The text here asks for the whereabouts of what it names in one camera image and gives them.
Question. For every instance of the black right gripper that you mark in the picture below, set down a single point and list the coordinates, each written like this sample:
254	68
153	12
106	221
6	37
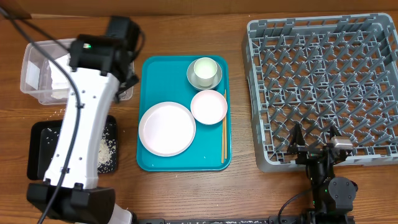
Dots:
306	154

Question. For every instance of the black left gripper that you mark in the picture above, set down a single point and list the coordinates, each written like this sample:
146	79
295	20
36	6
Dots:
133	79

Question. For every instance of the large pink plate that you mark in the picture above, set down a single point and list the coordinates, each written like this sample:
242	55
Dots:
167	129

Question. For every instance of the grey metal bowl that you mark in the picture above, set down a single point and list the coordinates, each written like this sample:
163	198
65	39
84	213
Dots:
192	78

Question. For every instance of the white paper napkin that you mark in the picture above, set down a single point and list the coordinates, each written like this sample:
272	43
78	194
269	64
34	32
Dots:
59	84

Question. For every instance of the pale green cup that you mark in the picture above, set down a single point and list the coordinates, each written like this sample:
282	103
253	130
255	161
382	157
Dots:
205	70

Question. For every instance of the wooden chopstick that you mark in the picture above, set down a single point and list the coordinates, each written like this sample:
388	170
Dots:
225	138
222	144

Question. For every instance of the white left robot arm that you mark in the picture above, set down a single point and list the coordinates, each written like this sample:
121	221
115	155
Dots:
100	70

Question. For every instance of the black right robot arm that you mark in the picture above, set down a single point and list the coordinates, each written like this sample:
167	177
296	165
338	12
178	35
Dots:
332	196

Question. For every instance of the grey dishwasher rack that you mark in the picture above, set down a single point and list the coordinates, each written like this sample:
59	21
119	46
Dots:
323	72

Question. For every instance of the teal serving tray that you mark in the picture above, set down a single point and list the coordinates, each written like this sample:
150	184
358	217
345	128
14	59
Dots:
164	78

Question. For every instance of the rice pile on tray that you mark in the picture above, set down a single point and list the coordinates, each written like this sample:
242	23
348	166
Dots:
107	156

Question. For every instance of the spilled rice grains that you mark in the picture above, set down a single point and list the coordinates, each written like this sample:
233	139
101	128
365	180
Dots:
57	113

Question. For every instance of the clear plastic bin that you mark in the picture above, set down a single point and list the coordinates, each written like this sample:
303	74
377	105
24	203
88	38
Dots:
35	72

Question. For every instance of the black tray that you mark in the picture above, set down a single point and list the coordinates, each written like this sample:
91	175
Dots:
33	161

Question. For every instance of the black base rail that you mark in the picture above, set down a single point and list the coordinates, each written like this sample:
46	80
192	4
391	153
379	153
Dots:
270	220

